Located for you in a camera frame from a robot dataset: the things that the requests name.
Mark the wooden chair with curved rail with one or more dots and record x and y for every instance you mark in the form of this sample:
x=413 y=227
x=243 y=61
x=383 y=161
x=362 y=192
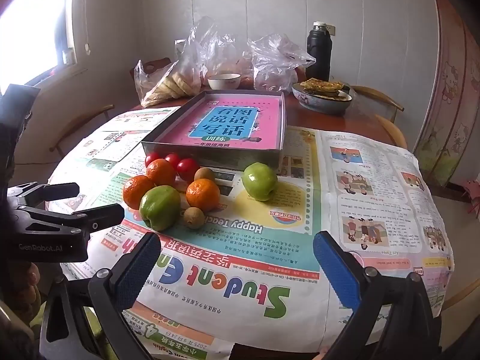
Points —
x=392 y=129
x=86 y=114

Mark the red tomato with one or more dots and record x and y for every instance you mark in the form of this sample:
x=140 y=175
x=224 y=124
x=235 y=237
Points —
x=173 y=158
x=151 y=157
x=188 y=168

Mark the crumpled clear plastic bag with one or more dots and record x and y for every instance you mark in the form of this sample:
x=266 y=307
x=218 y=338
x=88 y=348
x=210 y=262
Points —
x=210 y=45

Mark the orange mandarin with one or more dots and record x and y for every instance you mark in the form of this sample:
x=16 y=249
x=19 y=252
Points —
x=202 y=195
x=160 y=171
x=135 y=192

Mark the newspaper with small cartoon pictures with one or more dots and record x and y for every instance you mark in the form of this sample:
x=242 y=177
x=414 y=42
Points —
x=382 y=213

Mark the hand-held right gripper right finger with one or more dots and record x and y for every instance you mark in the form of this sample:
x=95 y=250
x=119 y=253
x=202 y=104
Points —
x=337 y=270

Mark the person's left hand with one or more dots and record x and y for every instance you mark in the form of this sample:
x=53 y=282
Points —
x=32 y=275

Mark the blue floral bowl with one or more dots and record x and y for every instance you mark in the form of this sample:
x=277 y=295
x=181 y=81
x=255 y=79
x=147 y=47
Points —
x=318 y=105

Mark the light green apple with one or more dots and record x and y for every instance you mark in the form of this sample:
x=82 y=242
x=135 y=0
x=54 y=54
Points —
x=259 y=180

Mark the white ceramic bowl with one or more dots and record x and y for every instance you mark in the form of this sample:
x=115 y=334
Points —
x=224 y=81

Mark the colourful newspaper with yellow circle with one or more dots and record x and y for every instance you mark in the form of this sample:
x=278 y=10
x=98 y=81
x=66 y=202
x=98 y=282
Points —
x=225 y=262

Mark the pink cartoon cat wardrobe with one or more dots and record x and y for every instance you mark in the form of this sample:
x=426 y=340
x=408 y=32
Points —
x=450 y=101

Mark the green clothing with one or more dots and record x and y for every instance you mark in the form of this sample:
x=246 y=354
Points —
x=37 y=320

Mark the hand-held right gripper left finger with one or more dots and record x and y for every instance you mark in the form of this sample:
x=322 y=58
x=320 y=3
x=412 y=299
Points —
x=138 y=268

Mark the pink child stool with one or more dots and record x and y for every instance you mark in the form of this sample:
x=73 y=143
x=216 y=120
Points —
x=471 y=187

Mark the shallow grey cardboard box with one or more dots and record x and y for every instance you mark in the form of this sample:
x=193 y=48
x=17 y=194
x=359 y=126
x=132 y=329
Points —
x=210 y=157

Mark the wall socket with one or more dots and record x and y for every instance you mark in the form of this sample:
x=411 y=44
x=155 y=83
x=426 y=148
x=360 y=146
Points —
x=330 y=29

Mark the stack of flatbreads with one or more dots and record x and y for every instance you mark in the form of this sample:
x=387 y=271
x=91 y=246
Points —
x=172 y=86

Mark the dark green apple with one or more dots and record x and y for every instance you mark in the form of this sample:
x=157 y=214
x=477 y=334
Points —
x=159 y=208

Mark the black thermos bottle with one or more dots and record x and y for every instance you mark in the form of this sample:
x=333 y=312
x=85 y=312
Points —
x=318 y=52

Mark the window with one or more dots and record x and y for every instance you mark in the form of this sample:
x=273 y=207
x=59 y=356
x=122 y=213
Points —
x=26 y=26

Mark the newspaper with orange green header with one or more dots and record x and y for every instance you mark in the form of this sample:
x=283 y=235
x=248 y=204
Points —
x=123 y=131

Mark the small brown kiwi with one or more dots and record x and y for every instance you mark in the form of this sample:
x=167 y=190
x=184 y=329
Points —
x=194 y=217
x=204 y=174

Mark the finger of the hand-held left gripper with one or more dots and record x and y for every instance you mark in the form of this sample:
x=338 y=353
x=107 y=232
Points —
x=48 y=191
x=97 y=217

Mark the clear plastic bag of flatbreads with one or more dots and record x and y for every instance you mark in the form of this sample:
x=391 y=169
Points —
x=144 y=75

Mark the pile of fried pancakes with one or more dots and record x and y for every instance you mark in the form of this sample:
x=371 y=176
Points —
x=322 y=85

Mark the pink book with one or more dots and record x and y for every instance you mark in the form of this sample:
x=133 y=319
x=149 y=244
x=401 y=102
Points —
x=225 y=120

